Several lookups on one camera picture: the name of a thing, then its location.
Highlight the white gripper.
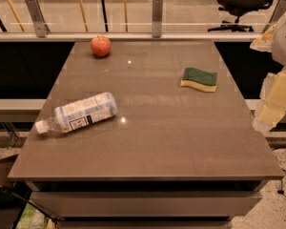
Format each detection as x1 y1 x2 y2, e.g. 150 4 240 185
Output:
250 12 286 132

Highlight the green and yellow sponge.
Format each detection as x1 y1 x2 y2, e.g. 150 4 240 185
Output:
180 68 217 93

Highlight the red apple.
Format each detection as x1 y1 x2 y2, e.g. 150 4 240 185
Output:
90 35 112 57

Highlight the black office chair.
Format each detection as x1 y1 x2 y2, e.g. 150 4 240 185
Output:
209 0 274 32

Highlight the clear plastic water bottle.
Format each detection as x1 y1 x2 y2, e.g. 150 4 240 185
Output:
35 92 117 134

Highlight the grey table drawer front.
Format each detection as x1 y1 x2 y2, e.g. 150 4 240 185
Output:
31 191 261 218

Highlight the green and white package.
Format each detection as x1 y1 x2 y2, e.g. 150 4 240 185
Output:
15 204 47 229

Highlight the right metal railing bracket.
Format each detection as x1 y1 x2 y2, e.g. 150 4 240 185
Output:
263 0 286 31

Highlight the metal railing bracket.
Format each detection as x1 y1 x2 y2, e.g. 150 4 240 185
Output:
25 0 50 38
152 0 163 38
263 0 286 31

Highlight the black cable on floor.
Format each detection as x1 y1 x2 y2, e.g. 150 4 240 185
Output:
272 143 286 204

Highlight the middle metal railing bracket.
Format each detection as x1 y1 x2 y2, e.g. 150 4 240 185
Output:
152 0 163 38

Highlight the left metal railing bracket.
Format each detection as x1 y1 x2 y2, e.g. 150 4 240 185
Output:
25 0 50 38

